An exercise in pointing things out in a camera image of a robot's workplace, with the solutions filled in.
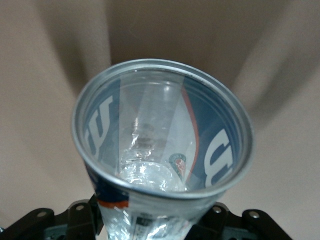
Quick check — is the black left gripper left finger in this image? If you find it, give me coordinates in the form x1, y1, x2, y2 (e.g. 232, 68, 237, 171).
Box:
0, 196, 101, 240

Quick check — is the clear tennis ball can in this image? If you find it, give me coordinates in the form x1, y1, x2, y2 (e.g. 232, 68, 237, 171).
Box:
71, 58, 255, 240

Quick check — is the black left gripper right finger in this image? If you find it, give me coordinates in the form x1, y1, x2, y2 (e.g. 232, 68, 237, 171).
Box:
192, 202, 296, 240

